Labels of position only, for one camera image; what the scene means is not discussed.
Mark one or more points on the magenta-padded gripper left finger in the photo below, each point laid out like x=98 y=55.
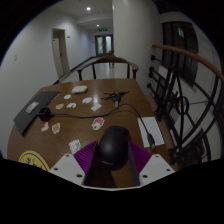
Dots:
x=68 y=166

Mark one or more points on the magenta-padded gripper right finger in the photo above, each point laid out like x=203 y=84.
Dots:
x=156 y=168

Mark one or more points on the black computer mouse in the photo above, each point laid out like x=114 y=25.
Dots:
x=113 y=146

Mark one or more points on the round yellow mouse pad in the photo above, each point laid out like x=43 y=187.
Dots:
x=31 y=160

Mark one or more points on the white paper sheet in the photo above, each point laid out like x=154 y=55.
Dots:
x=153 y=128

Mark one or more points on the orange paper sticker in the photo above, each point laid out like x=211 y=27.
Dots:
x=55 y=128
x=59 y=106
x=45 y=126

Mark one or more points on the red white paper sticker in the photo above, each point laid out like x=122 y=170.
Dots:
x=98 y=123

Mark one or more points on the small black box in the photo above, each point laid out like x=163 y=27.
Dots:
x=44 y=113

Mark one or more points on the closed dark laptop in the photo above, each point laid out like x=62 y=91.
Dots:
x=33 y=110

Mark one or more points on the black railing with wooden handrail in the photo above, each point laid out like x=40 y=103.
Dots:
x=190 y=100

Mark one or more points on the white rectangular pack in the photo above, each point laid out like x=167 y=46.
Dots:
x=79 y=89

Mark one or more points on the bunch of keys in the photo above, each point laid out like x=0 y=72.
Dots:
x=115 y=96

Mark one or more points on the white side door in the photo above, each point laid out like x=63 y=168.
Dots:
x=60 y=53

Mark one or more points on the wooden armchair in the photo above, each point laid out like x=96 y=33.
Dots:
x=108 y=60

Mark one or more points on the dark framed window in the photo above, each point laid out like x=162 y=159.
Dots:
x=181 y=50

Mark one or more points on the glass double door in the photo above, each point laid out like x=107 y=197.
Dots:
x=104 y=45

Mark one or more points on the green exit sign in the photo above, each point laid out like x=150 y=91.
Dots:
x=103 y=29

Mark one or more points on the white wall switch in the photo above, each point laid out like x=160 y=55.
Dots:
x=15 y=57

